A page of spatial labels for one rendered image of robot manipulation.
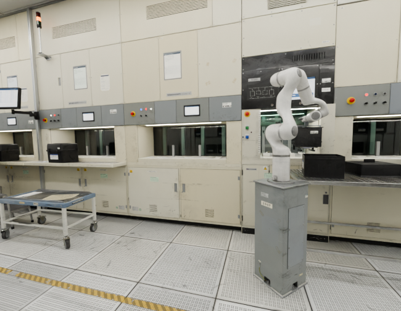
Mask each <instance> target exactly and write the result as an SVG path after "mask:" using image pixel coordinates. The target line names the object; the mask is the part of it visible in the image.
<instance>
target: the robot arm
mask: <svg viewBox="0 0 401 311"><path fill-rule="evenodd" d="M270 83H271V85H272V86H275V87H279V86H284V88H283V89H282V90H281V91H280V92H279V94H278V96H277V98H276V111H277V113H278V115H279V116H281V117H282V119H283V123H278V124H272V125H269V126H268V127H267V128H266V131H265V136H266V139H267V140H268V142H269V143H270V145H271V147H272V151H273V158H272V178H269V179H267V181H268V182H270V183H276V184H283V185H288V184H293V183H295V180H292V179H290V149H289V148H288V147H287V146H285V145H284V144H283V143H282V142H281V140H290V139H294V138H295V137H296V136H297V134H298V127H297V125H296V122H295V120H294V118H293V116H292V112H291V100H292V94H293V92H294V90H295V89H297V92H298V94H299V97H300V100H301V102H302V104H303V105H305V106H306V105H310V104H318V105H319V106H320V108H319V109H318V110H315V111H313V112H310V113H309V114H307V115H306V116H304V117H302V118H300V120H302V122H308V123H312V122H316V121H318V120H319V119H321V118H323V117H325V116H327V115H328V114H329V110H328V106H327V105H326V103H325V102H324V101H323V100H321V99H318V98H315V97H313V94H312V91H311V88H310V85H309V82H308V79H307V76H306V74H305V72H304V71H303V70H302V69H299V68H297V67H293V68H289V69H286V70H283V71H281V72H278V73H275V74H274V75H272V77H271V78H270Z"/></svg>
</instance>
